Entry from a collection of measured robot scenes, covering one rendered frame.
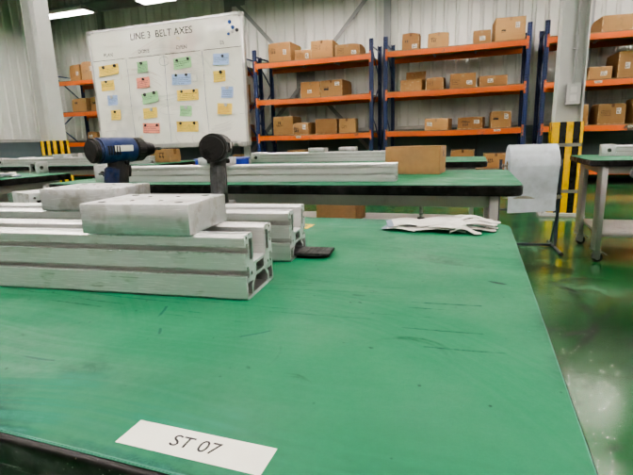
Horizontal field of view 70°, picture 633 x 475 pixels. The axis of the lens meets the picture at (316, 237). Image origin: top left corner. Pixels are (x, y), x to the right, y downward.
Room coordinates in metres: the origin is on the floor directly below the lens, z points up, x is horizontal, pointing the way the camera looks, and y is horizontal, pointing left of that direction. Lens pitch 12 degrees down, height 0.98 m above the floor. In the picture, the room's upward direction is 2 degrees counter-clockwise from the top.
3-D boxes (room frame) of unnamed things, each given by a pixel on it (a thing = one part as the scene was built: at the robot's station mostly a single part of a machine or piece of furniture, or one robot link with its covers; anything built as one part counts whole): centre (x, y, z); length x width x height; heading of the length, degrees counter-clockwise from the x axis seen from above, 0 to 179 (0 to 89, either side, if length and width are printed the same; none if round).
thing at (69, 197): (0.88, 0.42, 0.87); 0.16 x 0.11 x 0.07; 76
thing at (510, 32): (9.92, -2.96, 1.59); 2.83 x 0.98 x 3.17; 71
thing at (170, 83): (4.01, 1.20, 0.97); 1.50 x 0.50 x 1.95; 71
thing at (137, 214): (0.64, 0.22, 0.87); 0.16 x 0.11 x 0.07; 76
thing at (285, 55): (10.92, -0.13, 1.58); 2.83 x 0.98 x 3.15; 71
